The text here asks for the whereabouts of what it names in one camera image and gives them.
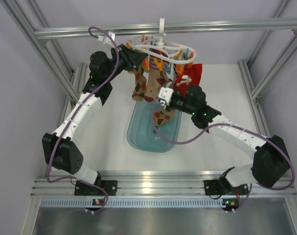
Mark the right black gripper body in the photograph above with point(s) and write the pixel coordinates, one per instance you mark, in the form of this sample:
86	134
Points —
174	105

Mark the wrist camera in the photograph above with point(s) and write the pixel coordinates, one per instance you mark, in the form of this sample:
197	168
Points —
165	95
106	41

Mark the beige argyle sock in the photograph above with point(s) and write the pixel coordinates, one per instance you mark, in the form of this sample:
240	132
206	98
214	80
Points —
162	115
140	83

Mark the blue transparent tray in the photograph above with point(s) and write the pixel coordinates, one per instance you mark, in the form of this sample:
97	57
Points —
141	134

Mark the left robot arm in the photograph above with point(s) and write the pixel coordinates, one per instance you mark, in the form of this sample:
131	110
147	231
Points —
59	147

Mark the perforated cable duct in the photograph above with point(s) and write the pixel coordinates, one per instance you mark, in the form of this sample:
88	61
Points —
138	203

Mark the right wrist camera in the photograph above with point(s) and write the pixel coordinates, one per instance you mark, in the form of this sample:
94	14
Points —
165	95

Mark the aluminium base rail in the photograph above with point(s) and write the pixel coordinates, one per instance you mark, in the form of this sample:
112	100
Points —
138	184

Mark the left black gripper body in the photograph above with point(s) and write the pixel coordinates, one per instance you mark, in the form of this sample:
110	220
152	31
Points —
127	62

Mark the red sock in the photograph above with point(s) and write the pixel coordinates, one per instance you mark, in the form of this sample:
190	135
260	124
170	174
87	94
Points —
186	77

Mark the aluminium top crossbar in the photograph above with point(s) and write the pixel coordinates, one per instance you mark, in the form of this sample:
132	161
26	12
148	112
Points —
170	28

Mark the white round clip hanger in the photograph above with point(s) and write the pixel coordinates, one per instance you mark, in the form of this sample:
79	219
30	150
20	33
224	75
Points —
157	46

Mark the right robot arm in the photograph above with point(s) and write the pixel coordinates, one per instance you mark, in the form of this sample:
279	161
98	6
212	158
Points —
270	160

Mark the beige purple striped sock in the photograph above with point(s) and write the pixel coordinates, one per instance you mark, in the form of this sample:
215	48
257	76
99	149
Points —
153	73

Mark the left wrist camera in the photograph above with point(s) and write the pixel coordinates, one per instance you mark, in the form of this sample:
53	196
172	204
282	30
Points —
106	41

